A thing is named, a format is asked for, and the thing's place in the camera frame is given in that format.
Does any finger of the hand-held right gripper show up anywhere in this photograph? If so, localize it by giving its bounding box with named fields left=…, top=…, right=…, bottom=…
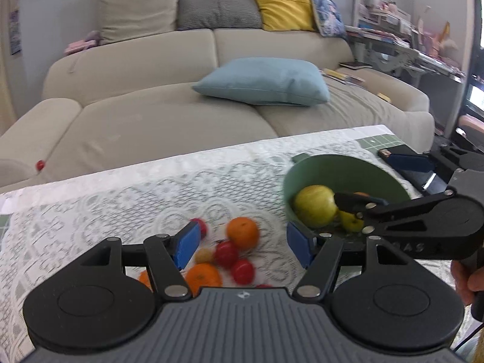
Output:
left=334, top=191, right=457, bottom=236
left=386, top=146, right=484, bottom=173

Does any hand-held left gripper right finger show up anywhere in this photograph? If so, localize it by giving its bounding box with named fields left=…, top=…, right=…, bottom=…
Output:
left=286, top=221, right=414, bottom=302

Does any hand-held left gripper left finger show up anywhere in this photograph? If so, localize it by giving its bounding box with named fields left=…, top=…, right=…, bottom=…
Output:
left=79, top=221, right=201, bottom=300

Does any large yellow-green apple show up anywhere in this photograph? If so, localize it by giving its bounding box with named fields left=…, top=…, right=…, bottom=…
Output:
left=294, top=185, right=340, bottom=228

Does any small yellow apple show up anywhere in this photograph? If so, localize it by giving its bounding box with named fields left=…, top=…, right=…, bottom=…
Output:
left=338, top=210, right=365, bottom=233

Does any green bowl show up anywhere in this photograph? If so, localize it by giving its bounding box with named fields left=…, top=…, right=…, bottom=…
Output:
left=283, top=153, right=413, bottom=243

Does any person's right hand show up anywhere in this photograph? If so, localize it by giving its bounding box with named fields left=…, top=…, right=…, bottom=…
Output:
left=452, top=261, right=484, bottom=306

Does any green cutting mat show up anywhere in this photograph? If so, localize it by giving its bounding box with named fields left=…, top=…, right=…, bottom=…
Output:
left=357, top=130, right=407, bottom=152

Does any pink chair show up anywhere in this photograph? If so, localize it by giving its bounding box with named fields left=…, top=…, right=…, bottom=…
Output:
left=456, top=115, right=484, bottom=137

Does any white lace tablecloth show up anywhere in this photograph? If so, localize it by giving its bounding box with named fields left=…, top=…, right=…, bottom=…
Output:
left=0, top=125, right=454, bottom=363

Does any screen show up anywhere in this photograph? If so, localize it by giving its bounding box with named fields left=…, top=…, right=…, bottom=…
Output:
left=467, top=83, right=484, bottom=115

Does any stack of thin books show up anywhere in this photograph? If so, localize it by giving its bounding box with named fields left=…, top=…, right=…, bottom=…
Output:
left=321, top=68, right=366, bottom=86

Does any cluttered white desk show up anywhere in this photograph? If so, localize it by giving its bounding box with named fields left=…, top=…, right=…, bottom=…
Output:
left=346, top=0, right=466, bottom=137

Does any beige sofa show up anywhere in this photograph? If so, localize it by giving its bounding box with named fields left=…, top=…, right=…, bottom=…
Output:
left=0, top=28, right=435, bottom=193

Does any light blue pillow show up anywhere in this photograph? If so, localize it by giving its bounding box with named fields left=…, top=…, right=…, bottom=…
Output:
left=192, top=57, right=331, bottom=106

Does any blue patterned cushion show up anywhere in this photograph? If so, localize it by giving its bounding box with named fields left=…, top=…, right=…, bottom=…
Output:
left=309, top=0, right=348, bottom=39

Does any yellow cushion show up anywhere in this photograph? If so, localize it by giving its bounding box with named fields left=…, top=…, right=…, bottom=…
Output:
left=253, top=0, right=317, bottom=31

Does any pink box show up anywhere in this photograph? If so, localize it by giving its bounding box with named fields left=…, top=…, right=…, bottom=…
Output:
left=64, top=40, right=97, bottom=56

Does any houndstooth cushion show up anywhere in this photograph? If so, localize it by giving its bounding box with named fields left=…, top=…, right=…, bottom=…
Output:
left=177, top=0, right=263, bottom=31

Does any beige cushion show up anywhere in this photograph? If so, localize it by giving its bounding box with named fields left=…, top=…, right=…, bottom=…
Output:
left=97, top=0, right=179, bottom=44

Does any wall poster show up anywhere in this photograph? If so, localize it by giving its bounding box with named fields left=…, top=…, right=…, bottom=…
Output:
left=8, top=8, right=21, bottom=55

